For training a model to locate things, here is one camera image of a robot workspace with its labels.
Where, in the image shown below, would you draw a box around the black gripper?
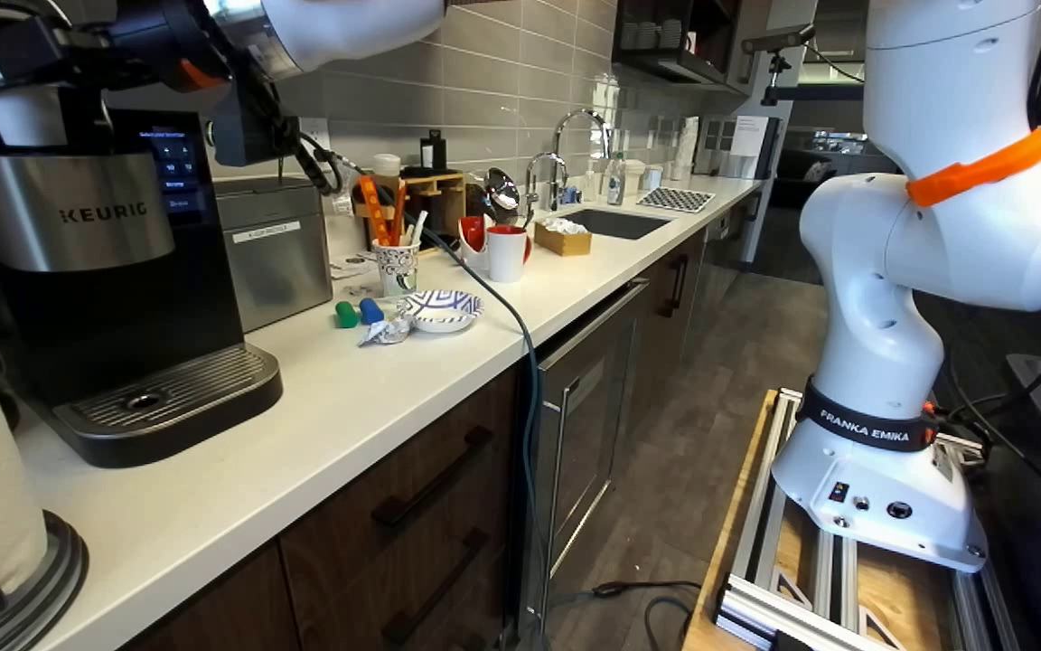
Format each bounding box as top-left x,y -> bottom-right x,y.
0,0 -> 243,98

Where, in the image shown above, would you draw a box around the black silver Keurig coffee maker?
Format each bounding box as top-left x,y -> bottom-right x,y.
0,3 -> 287,472

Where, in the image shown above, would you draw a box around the patterned white utensil cup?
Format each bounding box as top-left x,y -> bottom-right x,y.
373,239 -> 426,304

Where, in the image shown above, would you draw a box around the grey metal countertop appliance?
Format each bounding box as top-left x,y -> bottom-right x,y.
211,173 -> 335,338

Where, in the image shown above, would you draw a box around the clear plastic bag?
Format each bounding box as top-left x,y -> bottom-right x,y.
326,178 -> 384,299

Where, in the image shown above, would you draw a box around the dark small bottle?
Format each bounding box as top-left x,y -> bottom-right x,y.
417,127 -> 453,178

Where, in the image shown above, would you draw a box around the wooden countertop box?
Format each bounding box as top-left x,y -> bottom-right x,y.
396,172 -> 475,247

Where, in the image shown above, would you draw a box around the white blue small packet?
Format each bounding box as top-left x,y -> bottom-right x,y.
358,315 -> 417,351

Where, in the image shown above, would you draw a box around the blue patterned white bowl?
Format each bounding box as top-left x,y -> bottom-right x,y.
401,285 -> 483,339

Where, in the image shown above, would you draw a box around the black metal kettle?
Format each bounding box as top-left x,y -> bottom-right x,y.
477,163 -> 531,229

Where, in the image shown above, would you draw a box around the red white mug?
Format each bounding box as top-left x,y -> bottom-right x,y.
458,212 -> 537,291

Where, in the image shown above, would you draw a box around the black paper towel holder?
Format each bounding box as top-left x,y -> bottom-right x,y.
0,485 -> 89,651

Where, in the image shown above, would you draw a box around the chrome faucet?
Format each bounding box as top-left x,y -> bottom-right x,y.
525,104 -> 610,219

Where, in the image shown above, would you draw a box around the small wooden tissue box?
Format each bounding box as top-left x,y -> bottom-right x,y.
531,212 -> 595,261

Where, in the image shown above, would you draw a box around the dark wood drawer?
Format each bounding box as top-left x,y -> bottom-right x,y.
276,373 -> 525,644
299,483 -> 525,651

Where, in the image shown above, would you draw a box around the clear tall bottle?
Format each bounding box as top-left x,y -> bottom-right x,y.
584,68 -> 630,209

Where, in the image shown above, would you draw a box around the dark wood cabinet door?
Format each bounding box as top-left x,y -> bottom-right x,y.
120,540 -> 304,651
642,233 -> 720,413

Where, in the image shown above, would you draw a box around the dark kitchen sink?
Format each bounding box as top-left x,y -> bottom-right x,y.
560,205 -> 675,241

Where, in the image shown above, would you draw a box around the grey drying mat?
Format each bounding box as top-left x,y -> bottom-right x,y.
637,186 -> 720,219

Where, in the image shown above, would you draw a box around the wooden base board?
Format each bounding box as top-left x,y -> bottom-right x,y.
681,384 -> 783,651

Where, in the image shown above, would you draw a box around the black wrist cable bundle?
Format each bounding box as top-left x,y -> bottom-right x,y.
205,65 -> 348,198

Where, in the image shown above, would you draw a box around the orange handled scissors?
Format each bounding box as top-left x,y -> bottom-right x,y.
355,173 -> 405,255

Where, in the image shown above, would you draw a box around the teal cable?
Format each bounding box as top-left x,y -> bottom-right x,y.
420,229 -> 551,644

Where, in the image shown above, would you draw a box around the dark wall shelf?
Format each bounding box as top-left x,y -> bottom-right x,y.
610,0 -> 779,94

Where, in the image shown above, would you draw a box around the silver fridge handle bar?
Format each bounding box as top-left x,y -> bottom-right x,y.
537,391 -> 560,577

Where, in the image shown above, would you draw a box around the black floor cable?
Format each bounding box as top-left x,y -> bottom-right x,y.
543,577 -> 708,651

